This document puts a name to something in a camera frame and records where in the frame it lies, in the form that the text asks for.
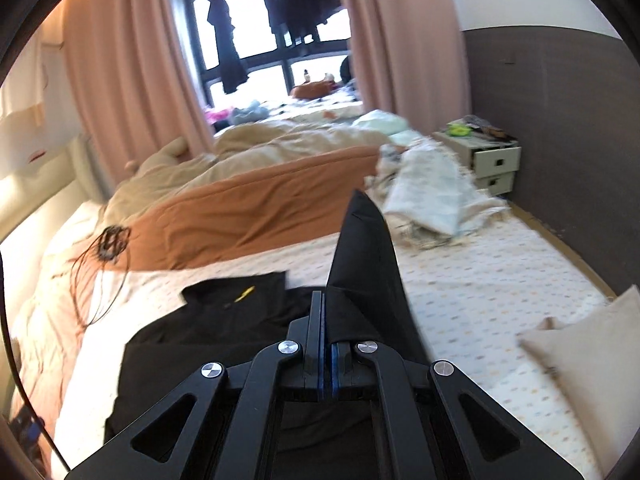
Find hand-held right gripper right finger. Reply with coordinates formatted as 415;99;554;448
327;339;584;480

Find orange blanket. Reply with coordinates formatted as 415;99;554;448
122;146;387;272

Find white hanging cloth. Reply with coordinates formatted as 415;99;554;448
0;35;67;122

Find black garment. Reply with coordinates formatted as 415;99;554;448
104;189;432;443

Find pale green cloth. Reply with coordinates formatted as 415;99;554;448
350;109;427;147

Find pink soft toy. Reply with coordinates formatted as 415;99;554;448
205;106;237;129

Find long dark hanging garment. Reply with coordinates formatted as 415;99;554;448
205;0;250;95

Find white crumpled cloth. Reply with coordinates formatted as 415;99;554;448
367;137;507;252

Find beige pillow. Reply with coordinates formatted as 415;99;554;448
520;285;640;412

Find short dark hanging garment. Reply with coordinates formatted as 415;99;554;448
262;0;347;44

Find wide pink curtain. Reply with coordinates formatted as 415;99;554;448
61;0;217;187

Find white two-drawer nightstand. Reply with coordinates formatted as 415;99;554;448
432;127;522;197

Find thick black cable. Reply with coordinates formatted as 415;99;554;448
0;250;68;472

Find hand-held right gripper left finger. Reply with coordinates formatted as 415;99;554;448
64;290;326;480

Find orange cushion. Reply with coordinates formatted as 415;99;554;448
291;81;334;101

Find white padded headboard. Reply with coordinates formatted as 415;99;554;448
0;135;117;242

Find tangled thin cables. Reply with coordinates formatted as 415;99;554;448
70;225;132;329

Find black framed window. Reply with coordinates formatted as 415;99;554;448
175;0;354;112

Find clutter on nightstand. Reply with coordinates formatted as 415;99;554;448
446;115;512;142

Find bed with dotted sheet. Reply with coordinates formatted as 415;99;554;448
0;105;621;480

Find narrow pink curtain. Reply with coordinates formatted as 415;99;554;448
334;0;469;137

